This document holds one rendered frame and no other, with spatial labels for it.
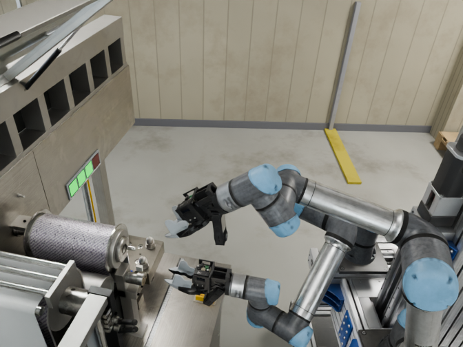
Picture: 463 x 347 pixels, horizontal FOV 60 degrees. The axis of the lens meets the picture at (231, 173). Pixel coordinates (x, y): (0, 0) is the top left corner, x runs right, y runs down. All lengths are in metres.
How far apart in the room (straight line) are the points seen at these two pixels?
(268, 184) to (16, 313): 0.59
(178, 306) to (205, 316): 0.11
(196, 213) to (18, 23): 0.60
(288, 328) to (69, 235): 0.71
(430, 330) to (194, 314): 0.75
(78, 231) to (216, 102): 3.13
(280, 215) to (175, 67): 3.21
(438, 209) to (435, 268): 0.42
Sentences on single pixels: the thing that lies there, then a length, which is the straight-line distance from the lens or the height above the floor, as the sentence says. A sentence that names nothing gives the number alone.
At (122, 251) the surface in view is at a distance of 1.24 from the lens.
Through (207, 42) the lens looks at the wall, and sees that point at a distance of 3.96.
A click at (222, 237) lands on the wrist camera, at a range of 1.07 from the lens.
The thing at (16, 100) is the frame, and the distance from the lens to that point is 1.31.
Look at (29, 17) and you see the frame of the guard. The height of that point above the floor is 1.97.
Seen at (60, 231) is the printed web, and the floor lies 1.31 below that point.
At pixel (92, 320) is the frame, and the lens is 0.87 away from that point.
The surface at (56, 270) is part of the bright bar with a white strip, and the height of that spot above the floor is 1.44.
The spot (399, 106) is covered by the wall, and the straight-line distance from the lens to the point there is 4.64.
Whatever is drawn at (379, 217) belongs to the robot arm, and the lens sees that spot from 1.13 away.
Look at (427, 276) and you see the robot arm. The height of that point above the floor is 1.44.
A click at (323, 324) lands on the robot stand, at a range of 2.40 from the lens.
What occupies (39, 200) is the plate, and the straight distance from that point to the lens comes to 1.46.
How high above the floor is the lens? 2.14
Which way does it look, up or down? 36 degrees down
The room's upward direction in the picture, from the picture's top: 3 degrees clockwise
